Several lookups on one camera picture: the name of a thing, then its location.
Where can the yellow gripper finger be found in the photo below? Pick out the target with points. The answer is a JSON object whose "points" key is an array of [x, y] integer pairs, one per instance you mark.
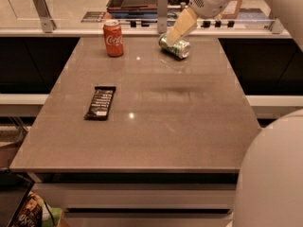
{"points": [[186, 22]]}

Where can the green soda can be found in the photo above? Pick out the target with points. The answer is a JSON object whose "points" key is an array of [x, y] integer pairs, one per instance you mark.
{"points": [[179, 50]]}

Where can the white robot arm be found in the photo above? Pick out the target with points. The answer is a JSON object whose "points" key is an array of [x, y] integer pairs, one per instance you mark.
{"points": [[270, 185]]}

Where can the red Coca-Cola can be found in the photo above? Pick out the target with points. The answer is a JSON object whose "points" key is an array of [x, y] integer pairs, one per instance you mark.
{"points": [[113, 38]]}

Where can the cardboard box with label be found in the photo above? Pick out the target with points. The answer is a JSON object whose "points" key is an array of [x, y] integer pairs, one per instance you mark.
{"points": [[232, 10]]}

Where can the dark open tray box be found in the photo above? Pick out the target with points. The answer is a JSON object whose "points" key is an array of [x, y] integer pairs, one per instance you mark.
{"points": [[134, 2]]}

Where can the black candy bar wrapper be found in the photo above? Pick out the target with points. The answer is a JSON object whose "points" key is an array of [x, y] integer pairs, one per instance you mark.
{"points": [[101, 103]]}

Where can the grey drawer cabinet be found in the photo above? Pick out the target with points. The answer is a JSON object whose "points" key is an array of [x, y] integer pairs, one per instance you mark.
{"points": [[140, 200]]}

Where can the black bin at left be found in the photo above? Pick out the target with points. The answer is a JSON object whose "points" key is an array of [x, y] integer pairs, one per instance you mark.
{"points": [[14, 189]]}

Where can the snack bag under table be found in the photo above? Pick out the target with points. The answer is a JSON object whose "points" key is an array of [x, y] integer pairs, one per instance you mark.
{"points": [[31, 213]]}

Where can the middle metal glass bracket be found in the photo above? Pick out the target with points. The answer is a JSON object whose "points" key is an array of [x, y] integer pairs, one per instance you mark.
{"points": [[162, 15]]}

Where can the metal glass bracket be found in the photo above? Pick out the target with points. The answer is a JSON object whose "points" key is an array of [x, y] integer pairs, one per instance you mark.
{"points": [[162, 15], [276, 27], [47, 23]]}

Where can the right metal glass bracket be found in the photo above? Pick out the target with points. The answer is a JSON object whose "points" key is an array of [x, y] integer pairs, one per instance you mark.
{"points": [[276, 27]]}

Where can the left metal glass bracket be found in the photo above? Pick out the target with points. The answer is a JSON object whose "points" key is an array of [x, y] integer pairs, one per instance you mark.
{"points": [[47, 23]]}

